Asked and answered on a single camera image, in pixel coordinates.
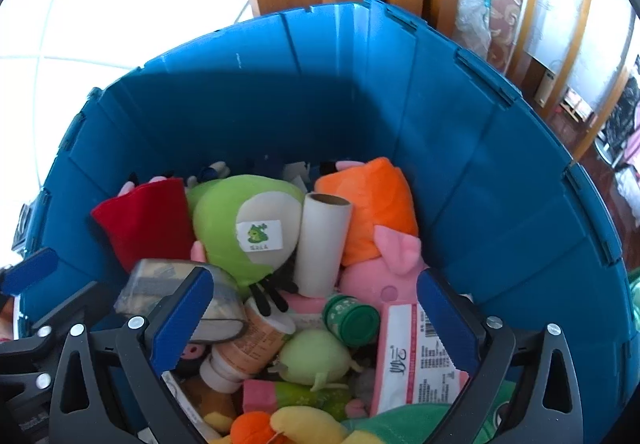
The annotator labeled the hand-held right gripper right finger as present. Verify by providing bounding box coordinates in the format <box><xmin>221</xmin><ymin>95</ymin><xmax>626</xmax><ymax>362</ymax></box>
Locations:
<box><xmin>416</xmin><ymin>269</ymin><xmax>583</xmax><ymax>444</ymax></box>

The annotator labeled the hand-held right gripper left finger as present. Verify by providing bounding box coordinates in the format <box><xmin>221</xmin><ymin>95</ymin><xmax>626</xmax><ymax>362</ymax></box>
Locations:
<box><xmin>47</xmin><ymin>267</ymin><xmax>216</xmax><ymax>444</ymax></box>

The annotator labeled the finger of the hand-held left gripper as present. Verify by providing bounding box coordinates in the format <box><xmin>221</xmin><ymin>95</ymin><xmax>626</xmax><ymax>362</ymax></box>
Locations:
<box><xmin>0</xmin><ymin>247</ymin><xmax>60</xmax><ymax>297</ymax></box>
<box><xmin>20</xmin><ymin>280</ymin><xmax>118</xmax><ymax>342</ymax></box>

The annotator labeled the blue plastic crate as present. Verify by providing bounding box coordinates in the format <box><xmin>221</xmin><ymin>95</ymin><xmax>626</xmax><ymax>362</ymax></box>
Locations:
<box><xmin>12</xmin><ymin>0</ymin><xmax>640</xmax><ymax>444</ymax></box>

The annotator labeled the clear plastic wrapped pack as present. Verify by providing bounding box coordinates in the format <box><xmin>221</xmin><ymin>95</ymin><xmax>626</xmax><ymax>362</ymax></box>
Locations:
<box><xmin>114</xmin><ymin>259</ymin><xmax>248</xmax><ymax>345</ymax></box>

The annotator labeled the white pink tissue pack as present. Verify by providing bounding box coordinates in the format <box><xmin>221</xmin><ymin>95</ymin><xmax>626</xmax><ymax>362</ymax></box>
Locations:
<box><xmin>371</xmin><ymin>303</ymin><xmax>472</xmax><ymax>417</ymax></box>

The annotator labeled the peach drink bottle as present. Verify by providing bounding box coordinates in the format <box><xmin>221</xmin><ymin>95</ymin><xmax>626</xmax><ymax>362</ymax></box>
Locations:
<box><xmin>200</xmin><ymin>311</ymin><xmax>296</xmax><ymax>395</ymax></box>

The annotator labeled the pink plush pig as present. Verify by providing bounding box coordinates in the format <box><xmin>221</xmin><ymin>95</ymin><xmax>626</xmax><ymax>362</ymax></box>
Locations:
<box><xmin>285</xmin><ymin>224</ymin><xmax>431</xmax><ymax>320</ymax></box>

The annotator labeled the green lidded jar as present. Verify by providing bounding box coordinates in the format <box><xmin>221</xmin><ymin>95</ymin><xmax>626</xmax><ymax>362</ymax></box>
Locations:
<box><xmin>322</xmin><ymin>294</ymin><xmax>382</xmax><ymax>349</ymax></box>

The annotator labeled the green plush toy beige belly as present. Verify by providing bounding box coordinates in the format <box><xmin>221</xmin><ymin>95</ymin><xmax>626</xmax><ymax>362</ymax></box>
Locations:
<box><xmin>187</xmin><ymin>174</ymin><xmax>306</xmax><ymax>317</ymax></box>

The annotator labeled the red plush toy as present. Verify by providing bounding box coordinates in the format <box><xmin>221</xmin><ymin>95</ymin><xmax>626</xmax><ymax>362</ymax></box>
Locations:
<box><xmin>91</xmin><ymin>173</ymin><xmax>198</xmax><ymax>275</ymax></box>

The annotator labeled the dark green plush toy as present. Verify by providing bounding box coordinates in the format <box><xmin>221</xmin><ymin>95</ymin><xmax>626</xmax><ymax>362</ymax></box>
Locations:
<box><xmin>340</xmin><ymin>379</ymin><xmax>516</xmax><ymax>444</ymax></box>

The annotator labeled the pink green plush stick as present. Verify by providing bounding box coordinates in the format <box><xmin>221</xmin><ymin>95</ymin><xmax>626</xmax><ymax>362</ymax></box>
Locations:
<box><xmin>242</xmin><ymin>378</ymin><xmax>351</xmax><ymax>422</ymax></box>

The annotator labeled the orange plush ball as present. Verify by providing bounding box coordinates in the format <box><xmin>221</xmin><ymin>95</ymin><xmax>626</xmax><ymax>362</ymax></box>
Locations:
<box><xmin>230</xmin><ymin>411</ymin><xmax>273</xmax><ymax>444</ymax></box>

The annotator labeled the light green plush fruit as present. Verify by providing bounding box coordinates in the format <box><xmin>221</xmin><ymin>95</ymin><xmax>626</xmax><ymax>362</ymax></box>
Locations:
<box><xmin>277</xmin><ymin>328</ymin><xmax>353</xmax><ymax>392</ymax></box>

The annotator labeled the orange plush toy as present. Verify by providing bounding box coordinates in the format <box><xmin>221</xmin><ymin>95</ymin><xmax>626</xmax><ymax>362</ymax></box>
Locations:
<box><xmin>314</xmin><ymin>157</ymin><xmax>420</xmax><ymax>267</ymax></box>

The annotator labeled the white cardboard tube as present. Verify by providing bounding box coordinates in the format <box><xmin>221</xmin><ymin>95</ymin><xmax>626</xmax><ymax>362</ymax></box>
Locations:
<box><xmin>292</xmin><ymin>191</ymin><xmax>353</xmax><ymax>299</ymax></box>

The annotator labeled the yellow plush toy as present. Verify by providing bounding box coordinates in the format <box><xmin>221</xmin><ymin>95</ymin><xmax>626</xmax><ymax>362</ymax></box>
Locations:
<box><xmin>270</xmin><ymin>405</ymin><xmax>351</xmax><ymax>444</ymax></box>

